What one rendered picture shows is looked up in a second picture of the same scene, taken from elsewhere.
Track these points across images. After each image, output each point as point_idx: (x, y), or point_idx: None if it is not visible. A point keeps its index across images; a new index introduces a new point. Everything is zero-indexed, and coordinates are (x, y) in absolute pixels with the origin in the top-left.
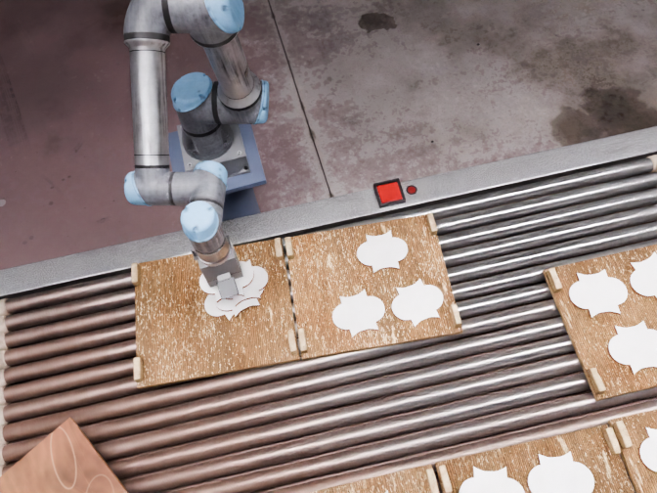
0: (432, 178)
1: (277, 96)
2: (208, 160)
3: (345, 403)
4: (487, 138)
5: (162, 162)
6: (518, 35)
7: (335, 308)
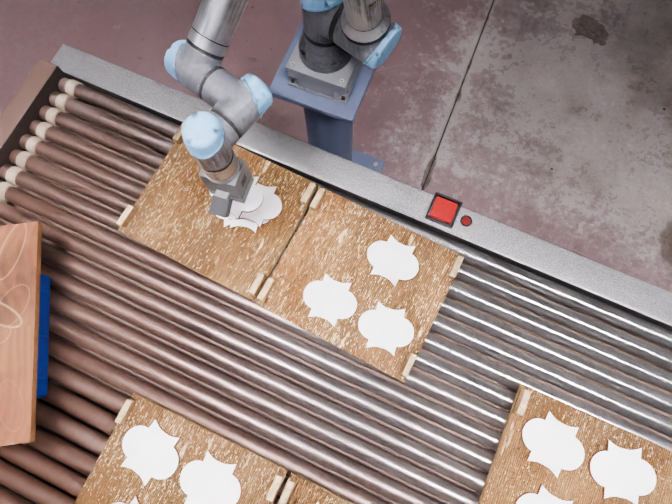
0: (493, 223)
1: (455, 43)
2: (257, 78)
3: (264, 364)
4: (600, 198)
5: (212, 51)
6: None
7: (314, 281)
